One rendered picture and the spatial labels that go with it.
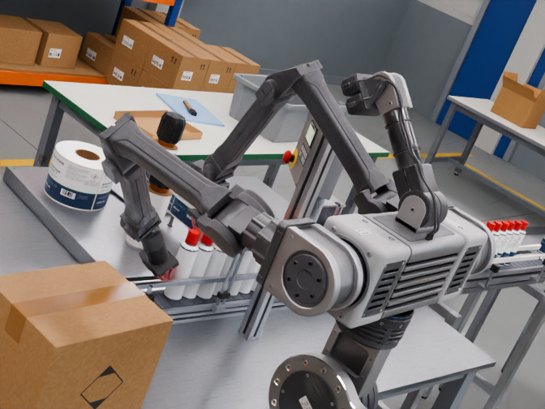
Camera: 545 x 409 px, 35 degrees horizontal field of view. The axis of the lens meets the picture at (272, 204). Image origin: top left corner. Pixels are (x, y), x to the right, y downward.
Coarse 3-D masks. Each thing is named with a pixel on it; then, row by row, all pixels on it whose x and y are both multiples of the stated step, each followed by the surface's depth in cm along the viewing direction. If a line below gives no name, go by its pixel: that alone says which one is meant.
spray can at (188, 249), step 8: (192, 232) 228; (192, 240) 228; (184, 248) 228; (192, 248) 229; (176, 256) 231; (184, 256) 229; (192, 256) 229; (184, 264) 230; (192, 264) 231; (176, 272) 231; (184, 272) 231; (168, 288) 233; (176, 288) 232; (184, 288) 234; (168, 296) 233; (176, 296) 233
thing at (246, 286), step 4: (252, 256) 247; (252, 260) 248; (252, 264) 248; (256, 264) 248; (248, 268) 249; (252, 268) 249; (256, 268) 249; (248, 272) 249; (252, 272) 249; (256, 272) 250; (244, 280) 250; (248, 280) 250; (252, 280) 251; (244, 284) 251; (248, 284) 251; (252, 284) 253; (240, 288) 251; (244, 288) 251; (248, 288) 252; (240, 292) 252; (244, 292) 252; (248, 292) 253
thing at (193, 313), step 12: (156, 288) 237; (240, 300) 248; (276, 300) 258; (168, 312) 229; (180, 312) 232; (192, 312) 236; (204, 312) 239; (216, 312) 242; (228, 312) 247; (240, 312) 250
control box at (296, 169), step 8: (304, 128) 235; (304, 136) 232; (304, 144) 230; (312, 144) 222; (296, 152) 235; (296, 160) 233; (336, 160) 223; (296, 168) 231; (336, 168) 224; (296, 176) 228; (328, 176) 225; (336, 176) 225; (296, 184) 226; (328, 184) 226; (336, 184) 227; (320, 192) 227; (328, 192) 227
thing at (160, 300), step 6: (156, 294) 234; (162, 294) 235; (240, 294) 252; (252, 294) 254; (156, 300) 231; (162, 300) 232; (168, 300) 233; (180, 300) 235; (186, 300) 237; (192, 300) 238; (198, 300) 239; (204, 300) 240; (210, 300) 242; (216, 300) 243; (228, 300) 245; (234, 300) 248; (162, 306) 229; (168, 306) 230; (174, 306) 232; (180, 306) 233
